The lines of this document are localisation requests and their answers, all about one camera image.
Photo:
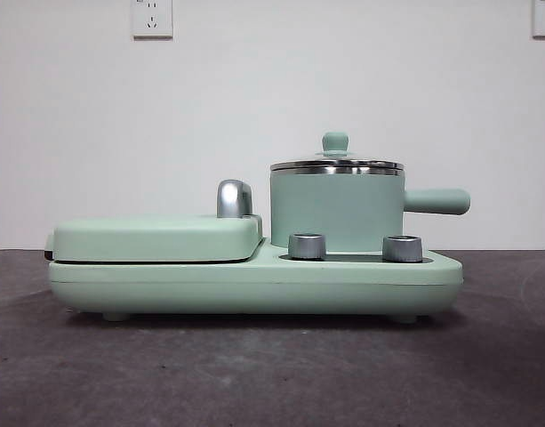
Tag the glass lid with green knob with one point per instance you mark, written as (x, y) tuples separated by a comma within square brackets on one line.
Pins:
[(336, 142)]

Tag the silver control knob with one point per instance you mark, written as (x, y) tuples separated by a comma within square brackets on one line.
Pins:
[(306, 245), (402, 248)]

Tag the green hinged grill cover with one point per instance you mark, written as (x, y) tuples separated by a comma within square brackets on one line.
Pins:
[(156, 236)]

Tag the green breakfast machine base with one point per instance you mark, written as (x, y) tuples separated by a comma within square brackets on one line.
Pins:
[(165, 289)]

